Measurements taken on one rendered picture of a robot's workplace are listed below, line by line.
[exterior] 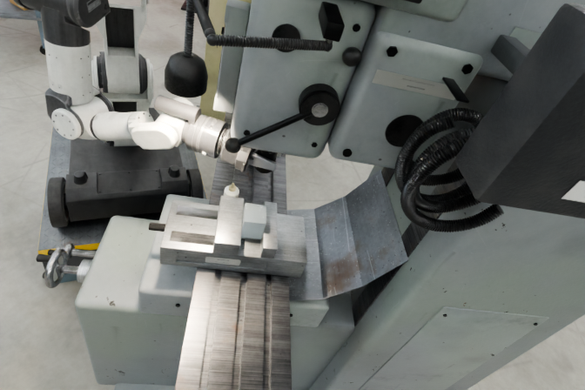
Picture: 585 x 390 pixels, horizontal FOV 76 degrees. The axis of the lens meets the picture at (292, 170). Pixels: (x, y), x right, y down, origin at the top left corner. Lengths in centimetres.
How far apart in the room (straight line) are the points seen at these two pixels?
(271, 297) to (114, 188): 91
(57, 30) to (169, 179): 85
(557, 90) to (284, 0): 36
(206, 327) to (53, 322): 122
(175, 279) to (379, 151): 62
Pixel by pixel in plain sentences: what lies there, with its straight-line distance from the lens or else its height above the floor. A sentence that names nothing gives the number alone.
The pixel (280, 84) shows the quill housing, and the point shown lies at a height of 147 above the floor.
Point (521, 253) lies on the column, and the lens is 90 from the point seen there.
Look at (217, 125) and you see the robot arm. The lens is 85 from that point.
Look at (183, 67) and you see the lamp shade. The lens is 65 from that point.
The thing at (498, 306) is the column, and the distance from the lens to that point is 108.
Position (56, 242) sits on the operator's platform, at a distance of 176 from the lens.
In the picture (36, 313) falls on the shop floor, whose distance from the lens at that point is 207.
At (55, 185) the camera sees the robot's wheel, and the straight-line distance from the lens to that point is 168.
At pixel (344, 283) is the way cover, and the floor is 96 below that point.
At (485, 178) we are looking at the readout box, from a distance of 48.
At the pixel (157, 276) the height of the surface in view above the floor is 88.
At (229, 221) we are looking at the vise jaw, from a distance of 92.
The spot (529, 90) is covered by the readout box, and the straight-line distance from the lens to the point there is 46.
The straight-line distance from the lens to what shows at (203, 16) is 52.
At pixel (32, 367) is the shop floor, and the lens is 197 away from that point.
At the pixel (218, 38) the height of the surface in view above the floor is 158.
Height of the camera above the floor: 177
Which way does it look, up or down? 40 degrees down
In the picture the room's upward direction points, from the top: 18 degrees clockwise
